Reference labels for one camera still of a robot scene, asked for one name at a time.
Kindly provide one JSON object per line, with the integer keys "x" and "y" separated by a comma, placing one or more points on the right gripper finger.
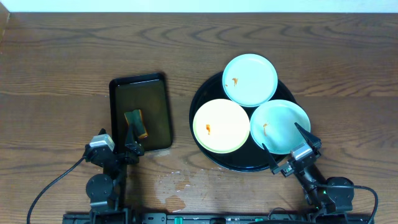
{"x": 272, "y": 163}
{"x": 313, "y": 141}

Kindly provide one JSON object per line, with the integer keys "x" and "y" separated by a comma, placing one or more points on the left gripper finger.
{"x": 131, "y": 141}
{"x": 102, "y": 131}

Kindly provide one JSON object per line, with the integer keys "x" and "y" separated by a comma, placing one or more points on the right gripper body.
{"x": 288, "y": 170}

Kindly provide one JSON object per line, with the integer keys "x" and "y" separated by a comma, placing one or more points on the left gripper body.
{"x": 117, "y": 155}

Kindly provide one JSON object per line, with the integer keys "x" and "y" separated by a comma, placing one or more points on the orange green scrub sponge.
{"x": 135, "y": 121}

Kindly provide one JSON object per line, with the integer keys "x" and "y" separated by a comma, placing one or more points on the light blue plate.
{"x": 249, "y": 80}
{"x": 273, "y": 125}

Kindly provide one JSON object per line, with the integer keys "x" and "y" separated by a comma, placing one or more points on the yellow plate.
{"x": 221, "y": 126}

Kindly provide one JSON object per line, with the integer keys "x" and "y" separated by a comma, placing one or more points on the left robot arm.
{"x": 106, "y": 190}

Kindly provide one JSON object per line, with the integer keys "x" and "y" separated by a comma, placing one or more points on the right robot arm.
{"x": 332, "y": 196}

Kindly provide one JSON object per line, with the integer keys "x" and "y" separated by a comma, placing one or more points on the black round tray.
{"x": 249, "y": 157}

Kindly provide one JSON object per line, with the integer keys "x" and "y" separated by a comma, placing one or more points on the black rectangular tray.
{"x": 147, "y": 93}

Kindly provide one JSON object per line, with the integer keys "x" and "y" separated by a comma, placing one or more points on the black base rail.
{"x": 162, "y": 218}

